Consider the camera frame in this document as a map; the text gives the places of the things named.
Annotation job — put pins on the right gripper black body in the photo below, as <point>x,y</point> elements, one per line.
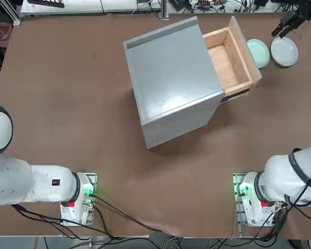
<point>309,10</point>

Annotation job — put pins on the green plate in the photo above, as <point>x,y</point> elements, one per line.
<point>260,53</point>

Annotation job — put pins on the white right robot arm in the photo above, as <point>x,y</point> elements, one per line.
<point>280,171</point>

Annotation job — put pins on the pink plastic basket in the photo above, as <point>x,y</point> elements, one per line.
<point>0,32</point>

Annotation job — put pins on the red terminal block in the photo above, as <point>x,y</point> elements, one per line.
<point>204,3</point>

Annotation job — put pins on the white long box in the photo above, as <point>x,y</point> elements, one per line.
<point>80,6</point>

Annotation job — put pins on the dark power adapter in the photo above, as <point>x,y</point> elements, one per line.
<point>180,5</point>

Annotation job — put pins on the black box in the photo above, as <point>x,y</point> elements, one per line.
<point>261,2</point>

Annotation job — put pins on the metal post with bracket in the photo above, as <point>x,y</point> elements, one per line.
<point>163,10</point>

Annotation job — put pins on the gray cabinet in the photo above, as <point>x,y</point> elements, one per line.
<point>171,72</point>

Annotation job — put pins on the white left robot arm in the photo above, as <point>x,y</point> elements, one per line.
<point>41,181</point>

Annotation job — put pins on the white plate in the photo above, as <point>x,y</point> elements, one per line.
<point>284,52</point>

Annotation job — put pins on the aluminium frame profile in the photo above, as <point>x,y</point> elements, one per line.
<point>16,13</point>

